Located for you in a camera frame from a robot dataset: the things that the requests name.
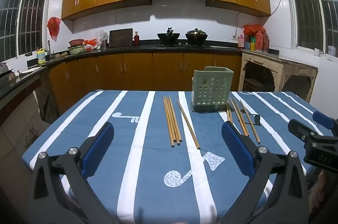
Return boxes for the hanging red plastic bag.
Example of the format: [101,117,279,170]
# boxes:
[47,17,62,42]

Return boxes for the wooden lower kitchen cabinets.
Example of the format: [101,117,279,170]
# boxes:
[49,52,243,119]

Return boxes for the green perforated utensil holder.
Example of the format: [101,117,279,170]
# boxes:
[191,66,234,113]

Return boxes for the black wok with spatula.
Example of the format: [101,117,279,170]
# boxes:
[157,27,181,45]

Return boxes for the person's right hand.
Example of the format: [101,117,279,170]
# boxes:
[310,170,338,216]

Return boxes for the metal faucet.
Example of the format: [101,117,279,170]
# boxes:
[47,40,55,62]

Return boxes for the white wall pipe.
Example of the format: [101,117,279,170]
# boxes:
[232,12,240,40]

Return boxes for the green yellow box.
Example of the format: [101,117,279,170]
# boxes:
[245,35,256,51]

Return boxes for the dark cutting board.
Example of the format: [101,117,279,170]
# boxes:
[109,28,133,48]

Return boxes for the yellow detergent bottle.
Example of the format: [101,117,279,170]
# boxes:
[37,48,47,65]

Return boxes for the blue striped tablecloth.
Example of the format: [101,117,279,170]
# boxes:
[22,90,336,224]

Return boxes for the white rag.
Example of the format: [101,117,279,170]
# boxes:
[17,67,41,75]

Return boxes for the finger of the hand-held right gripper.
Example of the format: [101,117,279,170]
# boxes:
[313,112,338,135]
[288,119,317,143]

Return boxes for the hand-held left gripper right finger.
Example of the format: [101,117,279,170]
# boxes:
[219,121,309,224]

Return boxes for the gas stove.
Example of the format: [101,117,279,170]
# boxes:
[156,41,212,48]

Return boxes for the barred window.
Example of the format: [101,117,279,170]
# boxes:
[282,0,338,56]
[0,0,53,63]

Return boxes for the black lidded wok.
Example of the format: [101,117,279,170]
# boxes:
[185,28,209,45]

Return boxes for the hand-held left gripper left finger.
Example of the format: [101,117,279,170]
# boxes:
[26,122,118,224]

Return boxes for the beige side table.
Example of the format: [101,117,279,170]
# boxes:
[238,49,319,103]

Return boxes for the black kitchen countertop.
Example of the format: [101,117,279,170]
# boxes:
[0,41,245,110]

